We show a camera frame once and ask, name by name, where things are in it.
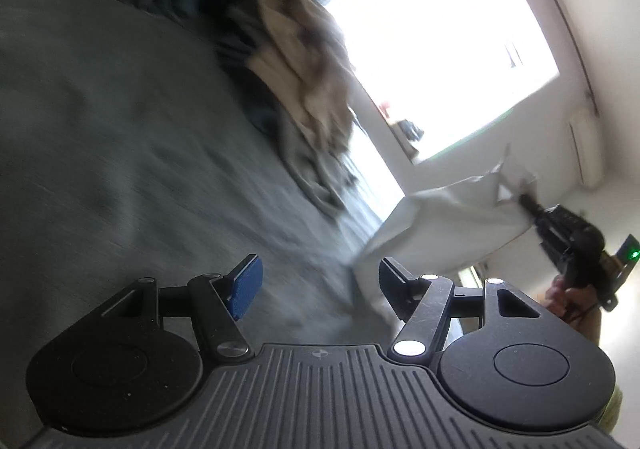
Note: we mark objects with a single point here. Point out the grey garment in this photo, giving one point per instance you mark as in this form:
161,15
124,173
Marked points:
315,169

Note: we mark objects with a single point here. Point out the box with dark clothes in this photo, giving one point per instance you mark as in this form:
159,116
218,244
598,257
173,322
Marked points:
410,131

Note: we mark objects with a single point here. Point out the beige garment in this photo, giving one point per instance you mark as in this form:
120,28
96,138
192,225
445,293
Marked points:
310,79

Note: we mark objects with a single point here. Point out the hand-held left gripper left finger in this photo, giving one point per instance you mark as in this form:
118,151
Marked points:
246,286

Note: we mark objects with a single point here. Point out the white shirt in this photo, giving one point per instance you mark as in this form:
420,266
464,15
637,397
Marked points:
440,224

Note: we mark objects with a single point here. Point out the white air conditioner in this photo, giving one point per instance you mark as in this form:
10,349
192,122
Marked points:
590,149

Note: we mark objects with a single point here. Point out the small orange pot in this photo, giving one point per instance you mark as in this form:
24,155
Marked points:
386,109

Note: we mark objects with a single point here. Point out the grey bed blanket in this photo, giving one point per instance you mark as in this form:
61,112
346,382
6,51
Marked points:
125,154

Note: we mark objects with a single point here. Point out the person's right hand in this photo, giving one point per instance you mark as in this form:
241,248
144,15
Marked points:
582,304

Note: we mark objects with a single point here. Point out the window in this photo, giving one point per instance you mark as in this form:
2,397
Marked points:
450,54

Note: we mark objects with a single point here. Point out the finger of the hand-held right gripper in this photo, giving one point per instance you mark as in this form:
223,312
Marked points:
532,206

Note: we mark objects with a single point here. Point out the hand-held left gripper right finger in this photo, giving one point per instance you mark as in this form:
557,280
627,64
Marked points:
395,286

